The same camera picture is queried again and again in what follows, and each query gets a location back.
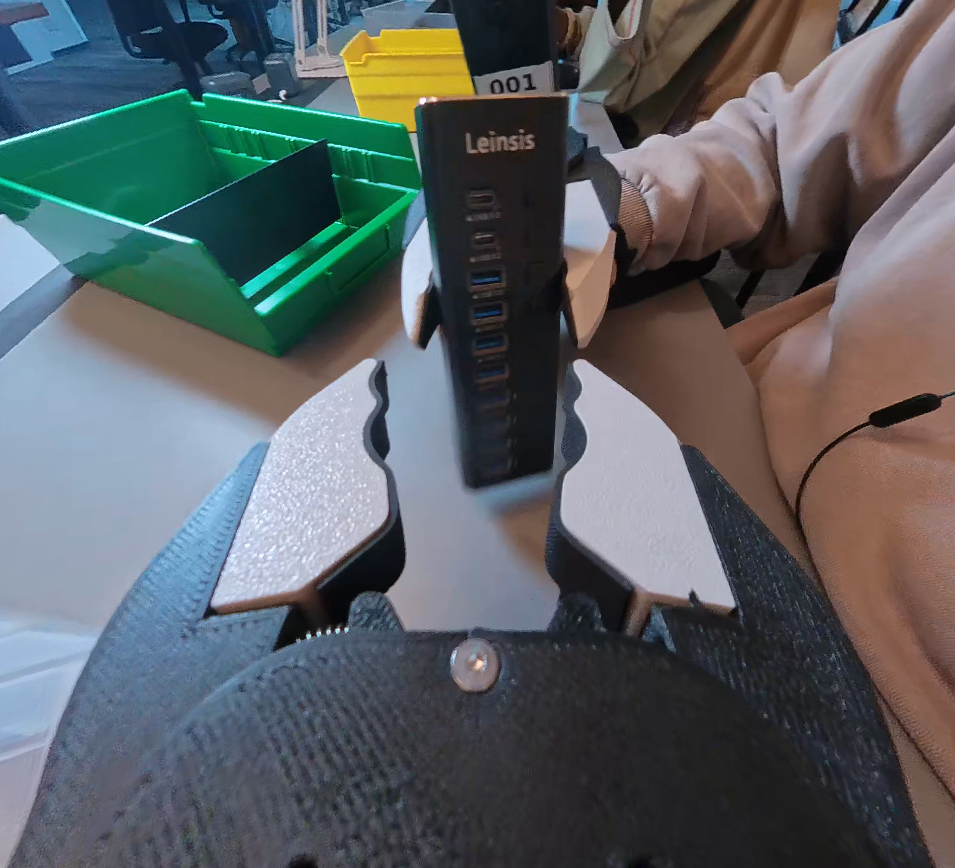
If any yellow plastic bin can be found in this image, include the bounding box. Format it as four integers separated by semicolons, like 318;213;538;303
339;27;478;132

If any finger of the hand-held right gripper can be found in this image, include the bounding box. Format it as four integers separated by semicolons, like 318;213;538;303
401;208;449;352
560;229;620;350

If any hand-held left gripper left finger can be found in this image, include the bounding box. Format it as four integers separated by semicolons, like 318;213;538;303
205;358;410;626

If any black bin divider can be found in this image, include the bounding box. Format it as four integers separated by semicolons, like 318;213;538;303
145;139;344;287

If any black multi-port usb hub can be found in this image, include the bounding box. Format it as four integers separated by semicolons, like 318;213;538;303
414;92;572;511

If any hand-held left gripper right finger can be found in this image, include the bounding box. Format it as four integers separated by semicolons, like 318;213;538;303
545;359;741;636

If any green plastic bin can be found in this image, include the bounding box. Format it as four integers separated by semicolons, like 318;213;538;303
0;88;422;358

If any black clip-on microphone cable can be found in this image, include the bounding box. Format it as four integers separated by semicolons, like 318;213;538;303
793;389;955;529

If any black office chair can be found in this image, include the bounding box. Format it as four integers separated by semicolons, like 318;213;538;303
123;0;228;75

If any person's beige clothed body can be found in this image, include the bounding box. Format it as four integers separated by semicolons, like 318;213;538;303
730;167;955;832

